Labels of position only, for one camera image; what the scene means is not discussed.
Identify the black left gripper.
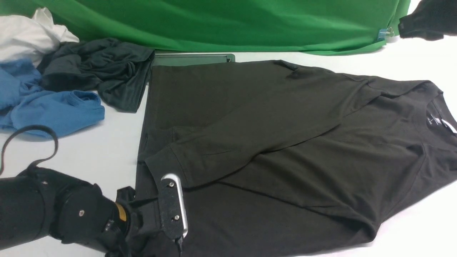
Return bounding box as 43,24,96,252
103,198,184,257

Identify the dark gray long-sleeve top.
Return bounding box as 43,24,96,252
136,60,456,257

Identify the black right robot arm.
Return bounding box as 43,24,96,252
398,0,457,41

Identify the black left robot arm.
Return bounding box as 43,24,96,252
1,167,188,257

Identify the dark teal crumpled garment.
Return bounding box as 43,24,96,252
37,38,155,113

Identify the metal table slot plate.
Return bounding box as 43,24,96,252
153,54,236,66

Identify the blue crumpled garment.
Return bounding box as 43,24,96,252
0,59,105,137

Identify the white crumpled garment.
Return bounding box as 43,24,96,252
0,7,80,67

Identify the green backdrop cloth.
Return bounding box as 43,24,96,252
1,0,410,56

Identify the blue binder clip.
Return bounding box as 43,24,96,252
377,27,395,42

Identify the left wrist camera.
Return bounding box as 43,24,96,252
157,173,189,240

